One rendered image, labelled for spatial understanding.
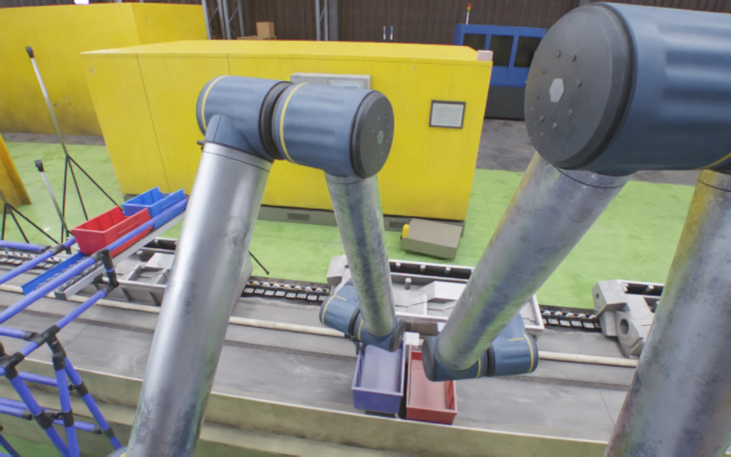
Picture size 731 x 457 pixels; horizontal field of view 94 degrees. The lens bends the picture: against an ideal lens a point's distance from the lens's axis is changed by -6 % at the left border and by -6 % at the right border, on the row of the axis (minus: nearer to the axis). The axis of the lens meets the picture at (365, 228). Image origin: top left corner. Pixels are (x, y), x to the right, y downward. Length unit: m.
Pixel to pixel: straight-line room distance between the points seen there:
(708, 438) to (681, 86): 0.47
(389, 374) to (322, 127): 1.29
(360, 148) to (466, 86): 3.16
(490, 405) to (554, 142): 1.49
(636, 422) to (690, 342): 0.16
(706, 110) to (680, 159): 0.05
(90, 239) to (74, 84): 7.56
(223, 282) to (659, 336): 0.70
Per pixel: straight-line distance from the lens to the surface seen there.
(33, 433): 2.99
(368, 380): 1.68
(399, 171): 3.91
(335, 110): 0.60
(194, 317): 0.76
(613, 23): 0.37
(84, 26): 8.85
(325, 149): 0.61
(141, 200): 2.25
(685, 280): 0.59
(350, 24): 12.99
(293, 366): 1.83
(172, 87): 4.47
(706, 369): 0.62
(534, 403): 1.85
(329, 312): 1.23
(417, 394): 1.74
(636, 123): 0.36
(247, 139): 0.72
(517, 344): 1.00
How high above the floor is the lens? 2.16
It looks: 30 degrees down
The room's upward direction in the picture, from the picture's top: 1 degrees clockwise
